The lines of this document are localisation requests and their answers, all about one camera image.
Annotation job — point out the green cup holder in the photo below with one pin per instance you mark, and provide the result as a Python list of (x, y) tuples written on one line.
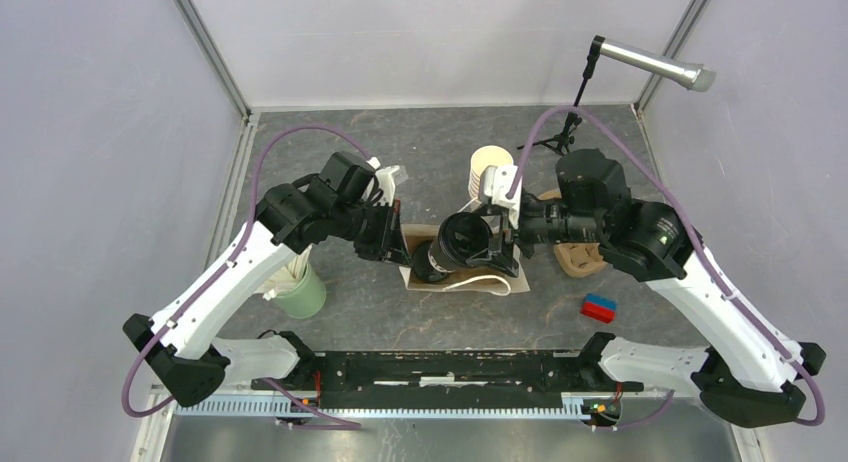
[(306, 300)]

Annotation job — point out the red and blue block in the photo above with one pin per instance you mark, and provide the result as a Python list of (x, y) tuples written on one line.
[(599, 308)]

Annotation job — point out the black sleeved paper cup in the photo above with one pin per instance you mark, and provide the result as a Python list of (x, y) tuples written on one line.
[(430, 264)]

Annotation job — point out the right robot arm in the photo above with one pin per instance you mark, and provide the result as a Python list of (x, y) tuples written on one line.
[(750, 374)]

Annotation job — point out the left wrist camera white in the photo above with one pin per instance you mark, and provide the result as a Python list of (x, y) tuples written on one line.
[(382, 188)]

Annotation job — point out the brown pulp cup carrier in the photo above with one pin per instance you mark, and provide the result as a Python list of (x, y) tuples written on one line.
[(579, 260)]

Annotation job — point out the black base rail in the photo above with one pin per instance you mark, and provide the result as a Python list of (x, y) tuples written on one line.
[(498, 379)]

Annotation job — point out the brown paper bag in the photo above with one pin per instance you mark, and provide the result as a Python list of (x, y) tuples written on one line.
[(480, 280)]

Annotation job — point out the white wrapped straws bundle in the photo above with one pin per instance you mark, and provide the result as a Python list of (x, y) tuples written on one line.
[(287, 278)]

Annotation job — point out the black coffee lid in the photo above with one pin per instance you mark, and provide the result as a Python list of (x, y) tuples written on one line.
[(463, 240)]

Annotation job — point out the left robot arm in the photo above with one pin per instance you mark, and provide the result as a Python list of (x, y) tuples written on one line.
[(350, 199)]

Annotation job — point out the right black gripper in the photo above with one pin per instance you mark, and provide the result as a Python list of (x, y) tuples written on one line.
[(499, 256)]

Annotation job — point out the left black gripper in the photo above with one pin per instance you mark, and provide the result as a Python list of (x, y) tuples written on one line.
[(397, 251)]

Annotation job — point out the stack of white paper cups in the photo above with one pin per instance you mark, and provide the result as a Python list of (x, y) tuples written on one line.
[(480, 160)]

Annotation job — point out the silver cylindrical lamp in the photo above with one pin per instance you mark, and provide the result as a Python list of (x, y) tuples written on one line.
[(694, 77)]

